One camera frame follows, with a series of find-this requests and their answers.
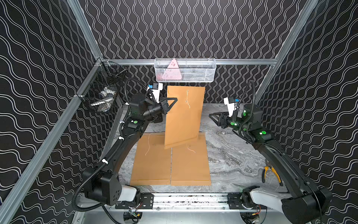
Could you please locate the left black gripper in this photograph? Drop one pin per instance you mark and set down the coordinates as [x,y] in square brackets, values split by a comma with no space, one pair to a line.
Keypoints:
[163,107]

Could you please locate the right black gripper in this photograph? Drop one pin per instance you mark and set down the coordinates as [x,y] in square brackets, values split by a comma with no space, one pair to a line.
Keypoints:
[223,119]

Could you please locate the brown file bag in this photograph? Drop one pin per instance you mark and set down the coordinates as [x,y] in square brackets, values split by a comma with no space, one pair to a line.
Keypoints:
[152,163]
[190,165]
[183,120]

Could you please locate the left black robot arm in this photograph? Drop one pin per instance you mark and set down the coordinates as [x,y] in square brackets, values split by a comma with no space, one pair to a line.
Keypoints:
[101,185]

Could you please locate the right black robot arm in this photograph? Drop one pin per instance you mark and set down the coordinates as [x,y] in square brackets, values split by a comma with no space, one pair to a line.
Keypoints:
[304,200]

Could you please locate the pink triangular board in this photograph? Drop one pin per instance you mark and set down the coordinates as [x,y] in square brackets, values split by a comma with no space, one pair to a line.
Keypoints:
[171,73]

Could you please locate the white object in black basket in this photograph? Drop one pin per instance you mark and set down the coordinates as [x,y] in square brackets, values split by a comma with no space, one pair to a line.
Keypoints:
[105,101]

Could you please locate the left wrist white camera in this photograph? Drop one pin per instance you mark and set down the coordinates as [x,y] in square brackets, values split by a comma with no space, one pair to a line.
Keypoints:
[156,89]

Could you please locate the white wire mesh basket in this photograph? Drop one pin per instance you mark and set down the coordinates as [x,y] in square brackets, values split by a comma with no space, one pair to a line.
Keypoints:
[194,70]

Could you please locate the black wire mesh basket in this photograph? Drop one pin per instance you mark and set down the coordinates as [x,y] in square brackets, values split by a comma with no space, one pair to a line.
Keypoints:
[107,75]

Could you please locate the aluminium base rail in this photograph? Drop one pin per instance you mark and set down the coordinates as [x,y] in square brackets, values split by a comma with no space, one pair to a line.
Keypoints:
[211,202]

